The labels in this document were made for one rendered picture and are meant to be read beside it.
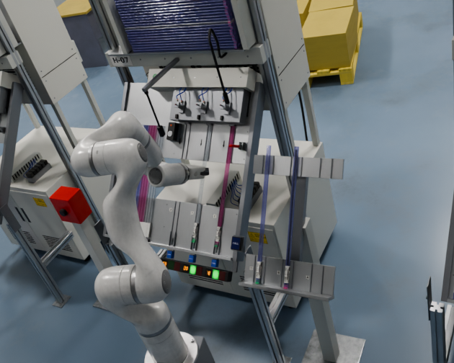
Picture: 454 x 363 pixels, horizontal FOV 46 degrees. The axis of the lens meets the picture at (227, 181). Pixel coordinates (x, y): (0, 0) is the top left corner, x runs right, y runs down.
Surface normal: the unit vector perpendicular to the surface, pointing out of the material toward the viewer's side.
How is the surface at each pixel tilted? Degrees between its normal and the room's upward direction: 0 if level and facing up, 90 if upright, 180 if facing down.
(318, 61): 90
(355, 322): 0
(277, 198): 0
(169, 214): 46
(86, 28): 90
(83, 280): 0
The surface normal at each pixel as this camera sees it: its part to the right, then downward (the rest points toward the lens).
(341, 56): -0.29, 0.62
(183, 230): -0.50, -0.11
